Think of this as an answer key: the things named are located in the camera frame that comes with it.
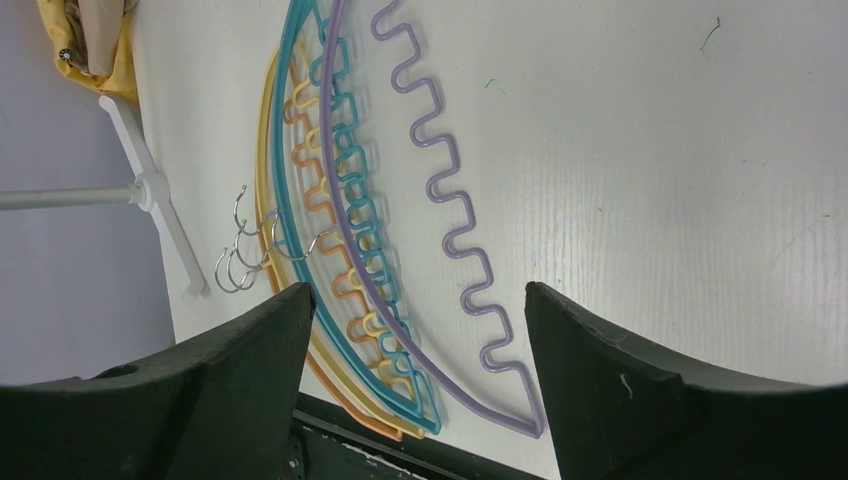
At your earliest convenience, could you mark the yellow wavy hanger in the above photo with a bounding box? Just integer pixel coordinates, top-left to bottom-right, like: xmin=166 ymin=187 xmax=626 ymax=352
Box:
xmin=256 ymin=45 xmax=426 ymax=441

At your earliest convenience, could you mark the orange wavy hanger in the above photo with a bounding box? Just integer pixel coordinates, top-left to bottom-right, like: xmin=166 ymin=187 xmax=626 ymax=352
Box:
xmin=253 ymin=59 xmax=405 ymax=444

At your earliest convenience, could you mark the white clothes rack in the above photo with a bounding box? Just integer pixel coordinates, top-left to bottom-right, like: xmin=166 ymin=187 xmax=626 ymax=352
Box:
xmin=1 ymin=94 xmax=207 ymax=296

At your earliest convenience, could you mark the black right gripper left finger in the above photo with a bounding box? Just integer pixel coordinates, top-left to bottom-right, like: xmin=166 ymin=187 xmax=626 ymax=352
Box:
xmin=1 ymin=283 xmax=316 ymax=479

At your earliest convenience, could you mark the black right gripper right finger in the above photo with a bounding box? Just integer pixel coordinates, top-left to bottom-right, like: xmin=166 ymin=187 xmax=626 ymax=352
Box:
xmin=525 ymin=282 xmax=847 ymax=479

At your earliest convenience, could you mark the beige cloth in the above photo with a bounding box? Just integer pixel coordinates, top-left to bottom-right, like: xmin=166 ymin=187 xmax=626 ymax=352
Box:
xmin=58 ymin=0 xmax=139 ymax=77

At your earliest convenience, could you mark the yellow patterned cloth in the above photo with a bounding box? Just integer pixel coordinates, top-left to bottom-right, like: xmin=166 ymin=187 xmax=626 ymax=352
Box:
xmin=36 ymin=0 xmax=138 ymax=105

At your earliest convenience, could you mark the purple wavy hanger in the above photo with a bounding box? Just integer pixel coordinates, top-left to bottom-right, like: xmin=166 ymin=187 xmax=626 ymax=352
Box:
xmin=352 ymin=1 xmax=547 ymax=439

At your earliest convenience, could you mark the blue wavy hanger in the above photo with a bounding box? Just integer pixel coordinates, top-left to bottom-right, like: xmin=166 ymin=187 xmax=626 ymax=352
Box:
xmin=270 ymin=1 xmax=442 ymax=436

